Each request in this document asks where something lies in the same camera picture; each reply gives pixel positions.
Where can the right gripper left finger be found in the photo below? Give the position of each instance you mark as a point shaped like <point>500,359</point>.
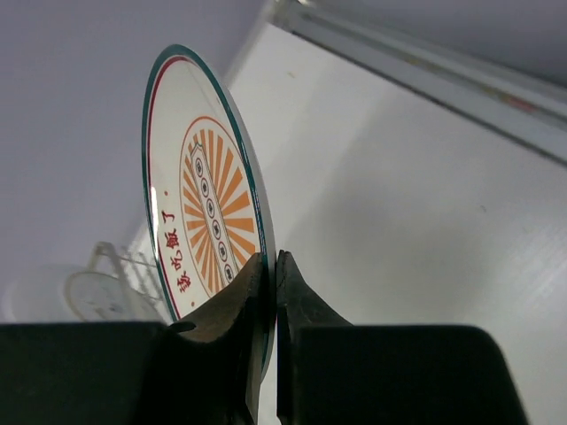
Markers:
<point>202,369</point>

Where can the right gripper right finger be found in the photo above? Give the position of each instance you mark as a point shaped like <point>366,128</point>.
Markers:
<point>330,371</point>

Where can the white plate orange sunburst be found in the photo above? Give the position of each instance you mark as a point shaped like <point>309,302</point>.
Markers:
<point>205,199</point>

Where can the silver wire dish rack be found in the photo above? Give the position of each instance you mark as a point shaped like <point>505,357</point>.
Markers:
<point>115,285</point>

